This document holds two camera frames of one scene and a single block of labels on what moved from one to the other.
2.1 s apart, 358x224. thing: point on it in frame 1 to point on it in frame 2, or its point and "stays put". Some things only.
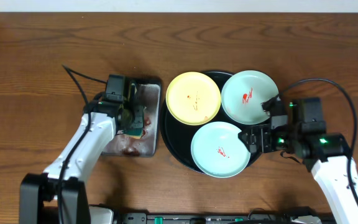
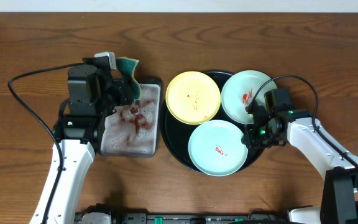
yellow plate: [193, 98] stays put
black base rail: [255, 217] stays put
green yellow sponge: [136, 130] to [127, 66]
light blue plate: [217, 151] stays put
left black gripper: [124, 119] to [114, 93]
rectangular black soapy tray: [149, 94] stays put
